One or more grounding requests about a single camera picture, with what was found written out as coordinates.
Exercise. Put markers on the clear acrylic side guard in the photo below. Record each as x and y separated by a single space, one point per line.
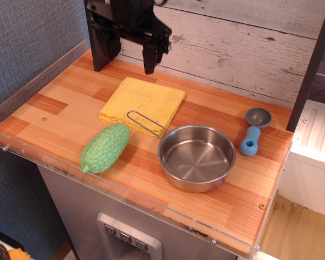
41 80

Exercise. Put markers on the stainless steel pan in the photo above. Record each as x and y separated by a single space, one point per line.
195 158

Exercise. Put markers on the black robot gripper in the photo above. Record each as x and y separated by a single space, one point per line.
132 20

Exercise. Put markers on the blue grey toy spoon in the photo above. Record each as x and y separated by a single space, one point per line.
258 118

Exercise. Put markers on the grey toy fridge cabinet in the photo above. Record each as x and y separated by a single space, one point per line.
78 206

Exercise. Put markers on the silver dispenser panel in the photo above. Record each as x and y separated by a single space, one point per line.
122 241

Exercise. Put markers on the yellow cloth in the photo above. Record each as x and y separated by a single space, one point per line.
144 106

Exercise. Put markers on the dark frame post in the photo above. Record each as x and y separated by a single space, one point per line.
97 67
308 80

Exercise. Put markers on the green bitter melon toy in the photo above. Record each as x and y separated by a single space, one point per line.
104 149

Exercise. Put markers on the dark left frame post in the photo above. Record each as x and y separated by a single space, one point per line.
97 67

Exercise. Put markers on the dark right frame post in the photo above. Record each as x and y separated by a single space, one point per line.
308 80

